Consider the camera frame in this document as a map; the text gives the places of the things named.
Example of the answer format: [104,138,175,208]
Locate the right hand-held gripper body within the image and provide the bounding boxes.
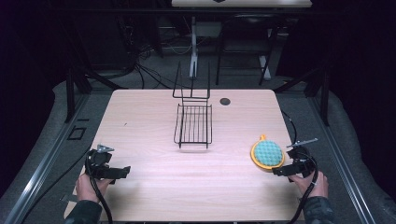
[285,137,319,179]

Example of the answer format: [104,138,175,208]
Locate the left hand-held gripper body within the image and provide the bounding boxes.
[85,144,115,180]

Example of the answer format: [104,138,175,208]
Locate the yellow brush with teal pad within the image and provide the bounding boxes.
[249,133,286,173]

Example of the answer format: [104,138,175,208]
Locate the person's right hand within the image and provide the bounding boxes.
[287,170,330,199]

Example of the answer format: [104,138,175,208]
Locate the person's left hand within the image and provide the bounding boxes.
[75,172,110,203]

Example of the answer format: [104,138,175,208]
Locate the white background table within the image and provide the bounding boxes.
[171,0,313,79]

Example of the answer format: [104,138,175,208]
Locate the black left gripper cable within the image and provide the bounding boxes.
[84,155,114,224]

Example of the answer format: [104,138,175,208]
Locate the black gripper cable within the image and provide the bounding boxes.
[288,152,319,224]
[84,155,114,224]

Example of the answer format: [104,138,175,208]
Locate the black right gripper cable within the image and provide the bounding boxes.
[288,152,319,224]

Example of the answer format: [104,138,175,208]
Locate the thin black cable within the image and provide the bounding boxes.
[281,109,298,145]

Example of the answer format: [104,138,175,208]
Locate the grey metal floor rail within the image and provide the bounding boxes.
[306,96,379,224]
[2,92,92,224]

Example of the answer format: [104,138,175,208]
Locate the black frame post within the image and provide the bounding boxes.
[274,66,332,127]
[64,66,94,124]

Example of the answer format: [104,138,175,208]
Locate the black wire rack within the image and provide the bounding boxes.
[172,61,214,150]

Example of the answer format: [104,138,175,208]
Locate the bundle of floor cables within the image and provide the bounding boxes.
[118,18,194,91]

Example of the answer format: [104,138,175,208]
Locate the black metal stool frame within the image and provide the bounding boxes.
[215,13,279,87]

